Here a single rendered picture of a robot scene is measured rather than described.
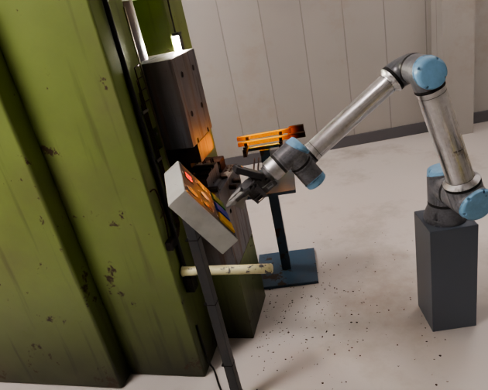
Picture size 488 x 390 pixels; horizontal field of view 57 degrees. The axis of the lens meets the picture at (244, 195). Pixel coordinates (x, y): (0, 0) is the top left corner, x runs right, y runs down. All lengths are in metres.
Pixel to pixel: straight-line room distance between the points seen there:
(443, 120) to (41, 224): 1.73
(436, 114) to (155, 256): 1.33
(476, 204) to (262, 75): 3.19
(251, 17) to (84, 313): 3.35
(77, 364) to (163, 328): 0.54
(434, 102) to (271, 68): 3.14
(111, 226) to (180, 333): 0.65
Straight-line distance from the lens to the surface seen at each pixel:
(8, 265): 2.45
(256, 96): 4.88
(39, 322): 2.59
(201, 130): 2.21
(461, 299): 2.54
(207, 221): 1.59
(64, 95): 1.96
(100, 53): 1.83
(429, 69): 1.81
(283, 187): 2.68
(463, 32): 4.95
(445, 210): 2.28
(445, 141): 1.94
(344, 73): 4.94
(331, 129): 1.88
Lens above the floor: 1.77
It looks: 24 degrees down
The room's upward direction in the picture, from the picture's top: 12 degrees counter-clockwise
